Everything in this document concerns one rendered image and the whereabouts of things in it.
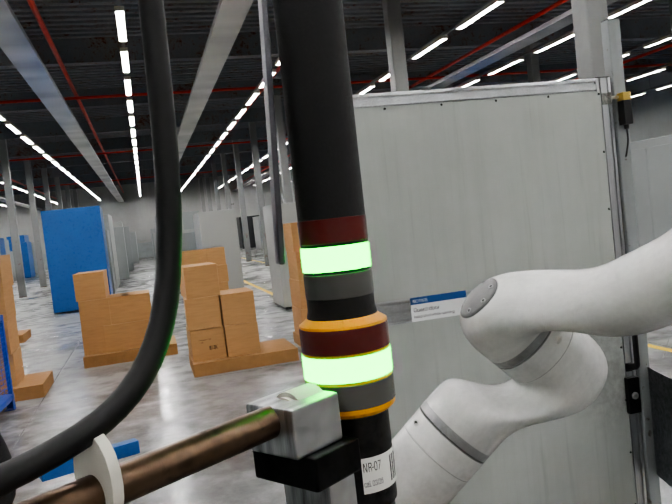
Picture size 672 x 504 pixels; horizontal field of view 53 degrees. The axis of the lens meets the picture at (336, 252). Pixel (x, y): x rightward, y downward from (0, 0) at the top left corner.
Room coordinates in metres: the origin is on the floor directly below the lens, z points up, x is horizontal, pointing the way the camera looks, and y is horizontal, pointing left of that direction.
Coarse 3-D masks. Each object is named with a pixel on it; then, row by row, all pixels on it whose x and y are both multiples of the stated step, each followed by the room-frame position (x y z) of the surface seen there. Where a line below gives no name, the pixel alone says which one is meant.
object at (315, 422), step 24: (288, 408) 0.28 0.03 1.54; (312, 408) 0.29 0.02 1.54; (336, 408) 0.30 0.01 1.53; (288, 432) 0.28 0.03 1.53; (312, 432) 0.29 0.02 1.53; (336, 432) 0.30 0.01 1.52; (264, 456) 0.30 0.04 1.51; (288, 456) 0.28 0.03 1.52; (312, 456) 0.28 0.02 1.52; (336, 456) 0.29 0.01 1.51; (288, 480) 0.29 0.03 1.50; (312, 480) 0.28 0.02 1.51; (336, 480) 0.29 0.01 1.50
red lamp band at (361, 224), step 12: (348, 216) 0.32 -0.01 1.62; (360, 216) 0.32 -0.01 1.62; (300, 228) 0.32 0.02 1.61; (312, 228) 0.32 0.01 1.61; (324, 228) 0.31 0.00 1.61; (336, 228) 0.31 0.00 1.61; (348, 228) 0.31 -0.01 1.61; (360, 228) 0.32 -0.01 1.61; (300, 240) 0.32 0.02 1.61; (312, 240) 0.32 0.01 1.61; (324, 240) 0.31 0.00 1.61; (336, 240) 0.31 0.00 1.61; (348, 240) 0.31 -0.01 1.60
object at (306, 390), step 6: (306, 384) 0.31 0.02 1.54; (312, 384) 0.31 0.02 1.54; (288, 390) 0.30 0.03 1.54; (294, 390) 0.30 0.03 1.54; (300, 390) 0.30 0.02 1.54; (306, 390) 0.30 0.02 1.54; (312, 390) 0.30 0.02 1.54; (318, 390) 0.30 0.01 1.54; (282, 396) 0.30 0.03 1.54; (288, 396) 0.30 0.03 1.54; (294, 396) 0.29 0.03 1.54; (300, 396) 0.30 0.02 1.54; (306, 396) 0.30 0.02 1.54
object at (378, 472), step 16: (368, 416) 0.31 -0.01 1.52; (384, 416) 0.32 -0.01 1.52; (352, 432) 0.31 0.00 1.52; (368, 432) 0.31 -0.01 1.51; (384, 432) 0.32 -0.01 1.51; (368, 448) 0.31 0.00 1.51; (384, 448) 0.32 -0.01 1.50; (368, 464) 0.31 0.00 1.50; (384, 464) 0.32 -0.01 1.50; (368, 480) 0.31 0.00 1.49; (384, 480) 0.32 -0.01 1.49; (368, 496) 0.31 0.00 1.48; (384, 496) 0.32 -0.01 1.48
